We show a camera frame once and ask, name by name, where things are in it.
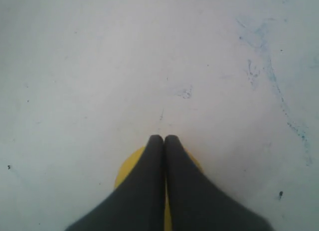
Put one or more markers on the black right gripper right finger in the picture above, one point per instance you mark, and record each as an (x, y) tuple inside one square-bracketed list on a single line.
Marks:
[(196, 204)]

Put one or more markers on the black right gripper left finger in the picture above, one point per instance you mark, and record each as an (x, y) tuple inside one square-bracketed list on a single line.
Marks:
[(138, 203)]

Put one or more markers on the yellow tennis ball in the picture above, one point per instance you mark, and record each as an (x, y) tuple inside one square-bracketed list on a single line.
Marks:
[(123, 172)]

